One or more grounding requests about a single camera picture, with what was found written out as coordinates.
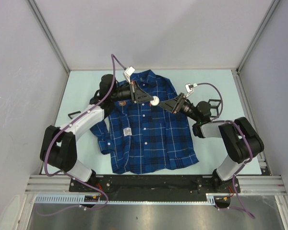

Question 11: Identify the grey slotted cable duct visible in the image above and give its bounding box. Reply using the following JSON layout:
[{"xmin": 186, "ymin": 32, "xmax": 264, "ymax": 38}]
[{"xmin": 35, "ymin": 193, "xmax": 235, "ymax": 206}]

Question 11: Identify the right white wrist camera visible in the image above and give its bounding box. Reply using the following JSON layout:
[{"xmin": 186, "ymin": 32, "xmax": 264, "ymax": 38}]
[{"xmin": 185, "ymin": 83, "xmax": 195, "ymax": 98}]

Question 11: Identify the portrait round brooch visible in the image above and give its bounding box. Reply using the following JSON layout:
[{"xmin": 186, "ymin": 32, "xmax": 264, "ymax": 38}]
[{"xmin": 119, "ymin": 101, "xmax": 126, "ymax": 106}]

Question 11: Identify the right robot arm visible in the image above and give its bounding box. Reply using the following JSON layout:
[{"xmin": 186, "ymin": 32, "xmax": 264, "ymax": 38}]
[{"xmin": 158, "ymin": 93, "xmax": 264, "ymax": 192}]

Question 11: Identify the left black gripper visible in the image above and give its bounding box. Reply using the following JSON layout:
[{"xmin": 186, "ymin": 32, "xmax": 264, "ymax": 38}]
[{"xmin": 110, "ymin": 80, "xmax": 153, "ymax": 104}]

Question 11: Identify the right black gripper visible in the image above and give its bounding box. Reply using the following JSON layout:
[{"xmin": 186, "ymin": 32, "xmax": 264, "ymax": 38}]
[{"xmin": 157, "ymin": 92, "xmax": 199, "ymax": 122}]

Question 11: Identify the landscape round brooch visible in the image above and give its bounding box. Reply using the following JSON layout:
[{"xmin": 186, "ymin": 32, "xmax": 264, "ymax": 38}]
[{"xmin": 150, "ymin": 96, "xmax": 160, "ymax": 106}]

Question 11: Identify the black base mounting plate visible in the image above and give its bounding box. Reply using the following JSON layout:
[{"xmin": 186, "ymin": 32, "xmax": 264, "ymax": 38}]
[{"xmin": 69, "ymin": 174, "xmax": 240, "ymax": 194}]

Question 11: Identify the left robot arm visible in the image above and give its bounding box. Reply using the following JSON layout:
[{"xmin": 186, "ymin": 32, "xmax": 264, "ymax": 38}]
[{"xmin": 40, "ymin": 74, "xmax": 159, "ymax": 192}]

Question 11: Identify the left black frame stand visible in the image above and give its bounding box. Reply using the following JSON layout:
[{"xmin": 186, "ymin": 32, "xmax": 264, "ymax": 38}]
[{"xmin": 68, "ymin": 111, "xmax": 81, "ymax": 120}]

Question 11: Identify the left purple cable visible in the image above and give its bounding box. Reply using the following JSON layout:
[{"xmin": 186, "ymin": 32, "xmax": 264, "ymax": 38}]
[{"xmin": 36, "ymin": 54, "xmax": 125, "ymax": 216}]

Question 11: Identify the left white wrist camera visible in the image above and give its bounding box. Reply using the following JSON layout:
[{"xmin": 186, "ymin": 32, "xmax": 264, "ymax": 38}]
[{"xmin": 123, "ymin": 66, "xmax": 135, "ymax": 84}]

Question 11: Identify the blue plaid button shirt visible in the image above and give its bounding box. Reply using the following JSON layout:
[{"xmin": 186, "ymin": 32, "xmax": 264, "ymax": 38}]
[{"xmin": 90, "ymin": 69, "xmax": 199, "ymax": 175}]

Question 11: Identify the black square frame stand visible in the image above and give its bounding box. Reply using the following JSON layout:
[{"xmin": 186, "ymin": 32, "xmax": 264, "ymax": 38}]
[{"xmin": 208, "ymin": 99, "xmax": 222, "ymax": 118}]

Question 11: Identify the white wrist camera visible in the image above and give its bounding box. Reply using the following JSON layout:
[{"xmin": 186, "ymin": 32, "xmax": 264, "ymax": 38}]
[
  {"xmin": 123, "ymin": 66, "xmax": 135, "ymax": 84},
  {"xmin": 185, "ymin": 83, "xmax": 195, "ymax": 98}
]

